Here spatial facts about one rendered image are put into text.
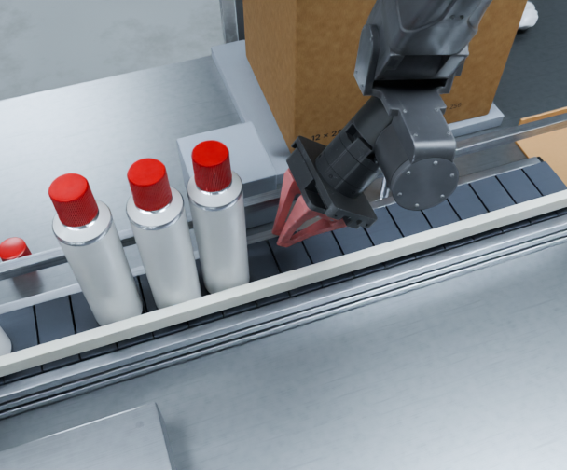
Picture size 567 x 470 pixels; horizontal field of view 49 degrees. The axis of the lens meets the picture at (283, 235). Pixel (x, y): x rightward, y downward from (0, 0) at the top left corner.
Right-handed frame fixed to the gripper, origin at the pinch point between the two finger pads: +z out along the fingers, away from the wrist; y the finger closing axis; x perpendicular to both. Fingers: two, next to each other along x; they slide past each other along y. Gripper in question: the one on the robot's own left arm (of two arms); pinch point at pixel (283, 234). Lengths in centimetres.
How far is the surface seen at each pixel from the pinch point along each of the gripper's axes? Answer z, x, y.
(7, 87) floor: 103, 21, -162
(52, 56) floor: 92, 35, -175
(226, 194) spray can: -4.7, -11.7, 1.9
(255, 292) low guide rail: 4.8, -2.1, 4.4
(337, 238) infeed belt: -0.2, 9.1, -1.5
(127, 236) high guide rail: 7.9, -13.8, -3.2
